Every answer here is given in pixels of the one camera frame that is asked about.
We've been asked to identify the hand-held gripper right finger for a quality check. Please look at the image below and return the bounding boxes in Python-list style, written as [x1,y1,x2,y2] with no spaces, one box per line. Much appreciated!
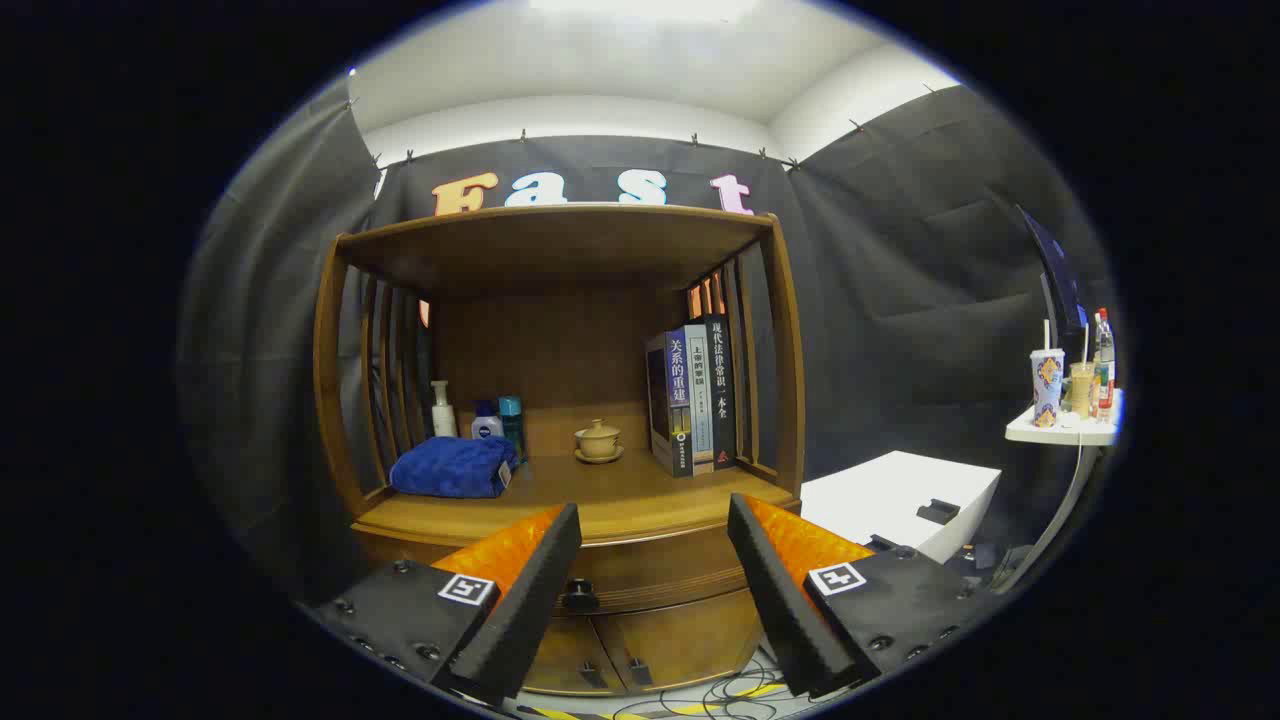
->
[727,493,1006,699]

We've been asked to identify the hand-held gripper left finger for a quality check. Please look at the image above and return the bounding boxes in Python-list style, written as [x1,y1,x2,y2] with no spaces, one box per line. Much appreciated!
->
[310,503,583,706]

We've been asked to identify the wooden cabinet door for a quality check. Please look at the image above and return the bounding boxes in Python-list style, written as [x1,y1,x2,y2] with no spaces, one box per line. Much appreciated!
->
[590,590,766,693]

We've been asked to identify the wooden countertop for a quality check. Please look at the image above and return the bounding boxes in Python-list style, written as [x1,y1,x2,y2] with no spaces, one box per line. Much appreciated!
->
[355,452,801,546]

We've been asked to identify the wooden cabinet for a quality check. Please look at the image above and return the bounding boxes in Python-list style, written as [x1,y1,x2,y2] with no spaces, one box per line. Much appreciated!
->
[313,203,807,698]

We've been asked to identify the yellow black floor tape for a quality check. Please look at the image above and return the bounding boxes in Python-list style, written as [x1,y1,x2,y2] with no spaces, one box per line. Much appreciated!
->
[515,680,791,719]

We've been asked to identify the white storage box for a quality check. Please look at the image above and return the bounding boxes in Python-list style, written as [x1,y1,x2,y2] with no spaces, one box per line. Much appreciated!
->
[800,450,1002,563]

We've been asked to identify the blue folded towel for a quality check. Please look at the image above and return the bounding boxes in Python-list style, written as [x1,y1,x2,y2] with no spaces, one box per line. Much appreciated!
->
[389,436,519,499]

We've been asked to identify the blue transparent bottle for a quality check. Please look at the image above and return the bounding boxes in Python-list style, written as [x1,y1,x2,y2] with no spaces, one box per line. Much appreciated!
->
[498,396,528,465]

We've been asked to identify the light blue spine book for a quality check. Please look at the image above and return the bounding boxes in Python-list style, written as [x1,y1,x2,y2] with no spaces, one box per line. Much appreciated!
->
[683,323,716,473]

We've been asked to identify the black spine book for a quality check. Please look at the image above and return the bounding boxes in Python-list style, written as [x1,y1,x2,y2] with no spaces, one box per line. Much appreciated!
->
[703,314,738,470]

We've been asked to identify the dark blue spine book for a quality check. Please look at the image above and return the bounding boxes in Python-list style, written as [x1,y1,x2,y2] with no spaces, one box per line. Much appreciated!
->
[645,328,694,478]

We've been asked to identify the black equipment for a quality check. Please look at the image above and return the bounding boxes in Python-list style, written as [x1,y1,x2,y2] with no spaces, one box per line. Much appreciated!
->
[945,540,1031,596]

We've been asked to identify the white side table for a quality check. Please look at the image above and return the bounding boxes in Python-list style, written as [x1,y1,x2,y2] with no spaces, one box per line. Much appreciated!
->
[1005,388,1123,447]

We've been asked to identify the clear plastic drink cup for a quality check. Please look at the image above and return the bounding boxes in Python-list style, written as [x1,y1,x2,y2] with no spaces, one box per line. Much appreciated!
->
[1069,325,1097,419]

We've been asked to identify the red label bottle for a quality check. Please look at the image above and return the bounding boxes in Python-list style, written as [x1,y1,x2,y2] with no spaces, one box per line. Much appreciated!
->
[1093,308,1116,421]

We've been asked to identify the dark monitor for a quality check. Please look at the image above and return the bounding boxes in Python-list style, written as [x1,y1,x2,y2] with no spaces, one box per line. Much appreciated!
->
[1015,205,1089,361]

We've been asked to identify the black floor cables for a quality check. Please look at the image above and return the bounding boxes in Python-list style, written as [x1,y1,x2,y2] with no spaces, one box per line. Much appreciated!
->
[610,660,791,719]

